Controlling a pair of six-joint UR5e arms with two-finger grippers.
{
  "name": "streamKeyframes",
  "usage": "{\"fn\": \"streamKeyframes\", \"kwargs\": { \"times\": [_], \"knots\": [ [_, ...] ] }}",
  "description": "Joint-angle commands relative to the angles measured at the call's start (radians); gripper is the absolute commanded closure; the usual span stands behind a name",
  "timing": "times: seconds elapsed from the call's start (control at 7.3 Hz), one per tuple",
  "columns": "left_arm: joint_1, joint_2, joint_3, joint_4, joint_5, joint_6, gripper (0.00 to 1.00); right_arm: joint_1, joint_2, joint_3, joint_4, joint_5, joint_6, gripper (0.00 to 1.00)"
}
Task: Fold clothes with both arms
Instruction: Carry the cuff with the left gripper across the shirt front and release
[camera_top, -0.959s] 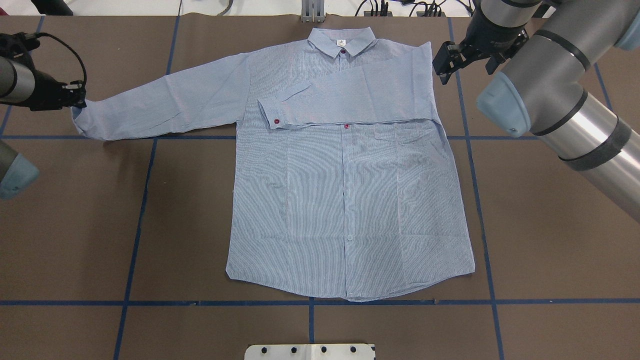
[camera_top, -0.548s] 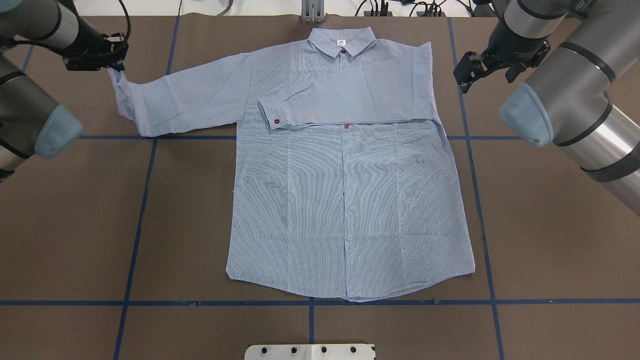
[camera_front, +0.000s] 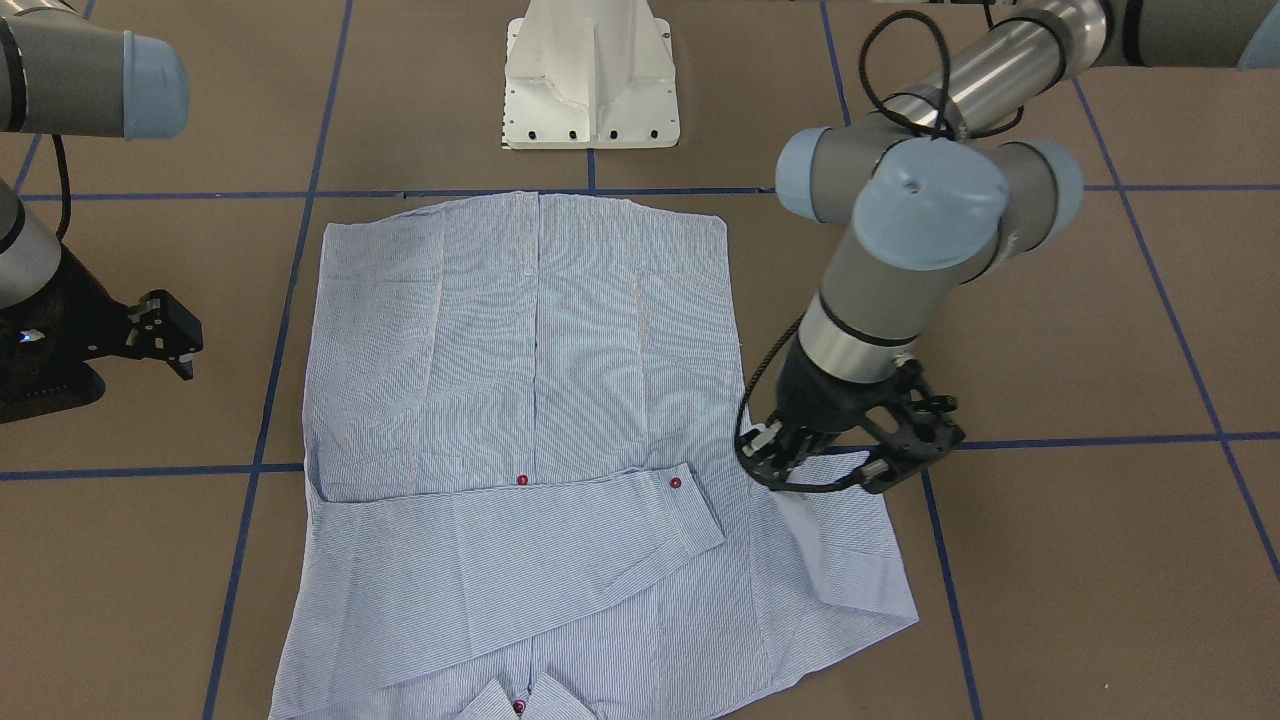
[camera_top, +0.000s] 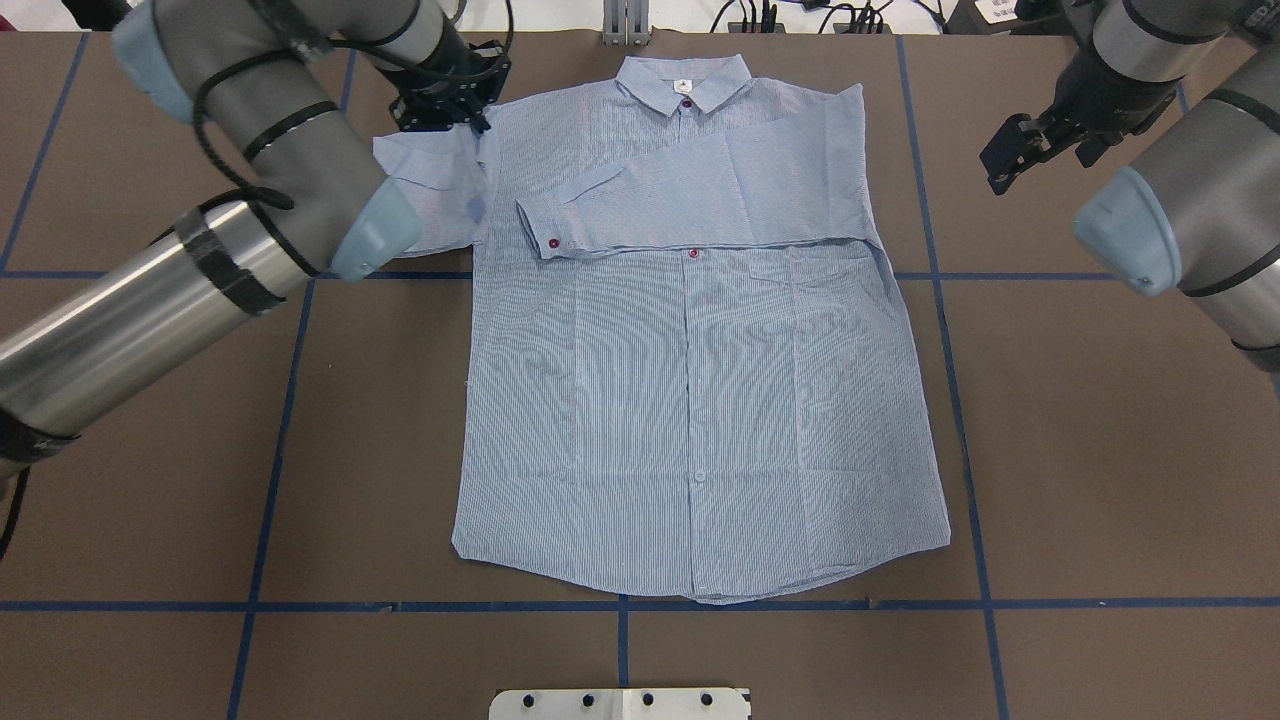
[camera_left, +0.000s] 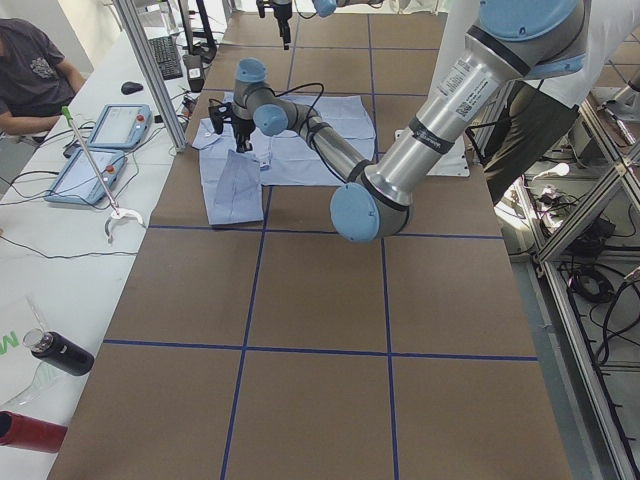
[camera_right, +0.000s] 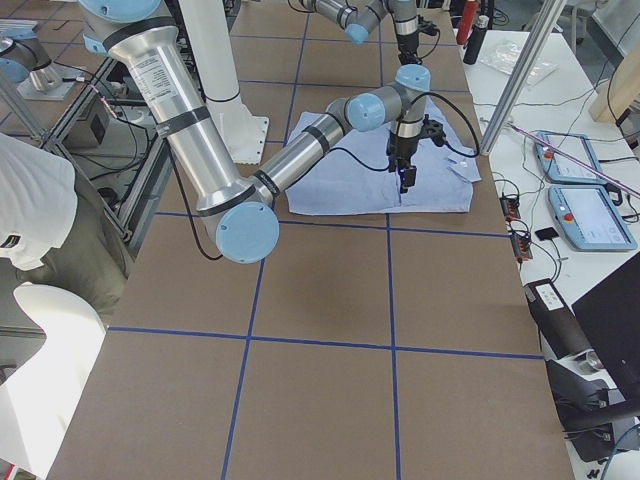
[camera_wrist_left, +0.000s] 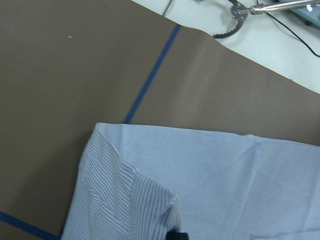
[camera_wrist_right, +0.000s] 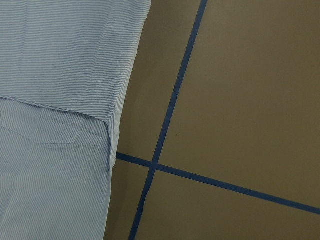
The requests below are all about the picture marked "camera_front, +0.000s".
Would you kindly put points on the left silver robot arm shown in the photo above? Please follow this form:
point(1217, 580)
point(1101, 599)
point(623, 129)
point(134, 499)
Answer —
point(924, 211)

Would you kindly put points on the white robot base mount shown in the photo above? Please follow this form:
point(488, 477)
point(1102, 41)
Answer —
point(590, 75)

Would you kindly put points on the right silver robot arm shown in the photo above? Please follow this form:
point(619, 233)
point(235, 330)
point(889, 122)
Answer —
point(63, 76)

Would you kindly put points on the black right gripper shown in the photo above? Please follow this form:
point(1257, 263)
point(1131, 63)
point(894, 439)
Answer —
point(78, 312)

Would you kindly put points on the blue white striped shirt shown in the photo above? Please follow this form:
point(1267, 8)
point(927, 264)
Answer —
point(523, 500)

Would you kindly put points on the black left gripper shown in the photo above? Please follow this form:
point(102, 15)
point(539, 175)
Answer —
point(822, 394)

